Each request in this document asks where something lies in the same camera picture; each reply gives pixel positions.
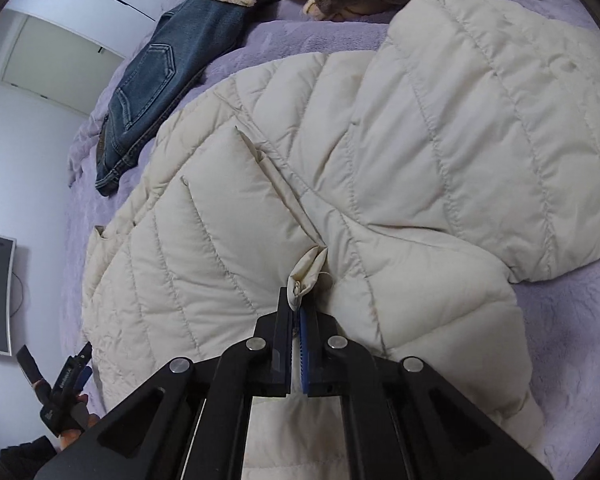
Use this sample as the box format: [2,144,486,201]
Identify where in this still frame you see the cream puffer jacket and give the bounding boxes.
[80,0,600,480]

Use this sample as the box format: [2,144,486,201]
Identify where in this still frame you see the dark cloth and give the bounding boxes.
[0,435,57,463]

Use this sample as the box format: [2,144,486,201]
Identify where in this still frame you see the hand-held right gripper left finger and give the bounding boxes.
[32,287,294,480]

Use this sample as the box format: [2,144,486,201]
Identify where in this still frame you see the thin dark cable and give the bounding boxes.
[9,270,26,319]

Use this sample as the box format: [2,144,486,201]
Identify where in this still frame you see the white closet door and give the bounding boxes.
[0,12,127,117]

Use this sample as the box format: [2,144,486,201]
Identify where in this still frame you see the purple fleece blanket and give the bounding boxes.
[65,0,600,480]

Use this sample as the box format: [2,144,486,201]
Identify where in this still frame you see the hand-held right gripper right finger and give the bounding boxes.
[299,305,554,480]

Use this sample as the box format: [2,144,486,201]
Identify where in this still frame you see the blue jeans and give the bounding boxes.
[95,0,281,198]

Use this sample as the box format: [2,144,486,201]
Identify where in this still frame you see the person's left hand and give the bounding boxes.
[59,394,100,452]

